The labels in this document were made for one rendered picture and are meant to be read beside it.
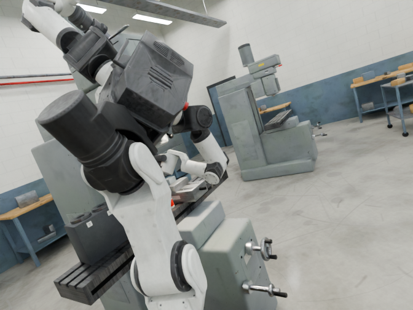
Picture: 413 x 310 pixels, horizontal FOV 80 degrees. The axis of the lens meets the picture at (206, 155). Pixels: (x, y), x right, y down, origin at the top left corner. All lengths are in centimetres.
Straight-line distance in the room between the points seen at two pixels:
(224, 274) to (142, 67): 105
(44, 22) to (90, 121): 55
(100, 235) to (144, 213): 55
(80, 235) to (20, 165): 448
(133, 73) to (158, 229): 44
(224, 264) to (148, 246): 66
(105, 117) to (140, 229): 32
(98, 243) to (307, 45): 710
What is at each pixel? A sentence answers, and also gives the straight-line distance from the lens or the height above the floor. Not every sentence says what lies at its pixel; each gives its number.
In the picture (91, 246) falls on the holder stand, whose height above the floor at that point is 103.
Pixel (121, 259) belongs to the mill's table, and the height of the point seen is 94.
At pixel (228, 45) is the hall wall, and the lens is 828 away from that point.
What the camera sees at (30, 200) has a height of 95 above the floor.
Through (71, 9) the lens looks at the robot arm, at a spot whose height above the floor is 204.
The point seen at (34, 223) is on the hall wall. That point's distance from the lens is 562.
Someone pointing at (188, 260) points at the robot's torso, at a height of 104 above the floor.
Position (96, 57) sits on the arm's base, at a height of 170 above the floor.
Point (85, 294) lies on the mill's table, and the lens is 114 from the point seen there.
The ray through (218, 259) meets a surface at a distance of 135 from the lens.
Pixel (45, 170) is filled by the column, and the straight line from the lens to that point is 202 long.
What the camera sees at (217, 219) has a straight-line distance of 151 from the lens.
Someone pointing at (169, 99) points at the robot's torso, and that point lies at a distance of 76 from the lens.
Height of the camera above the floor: 143
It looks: 10 degrees down
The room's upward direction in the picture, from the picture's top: 19 degrees counter-clockwise
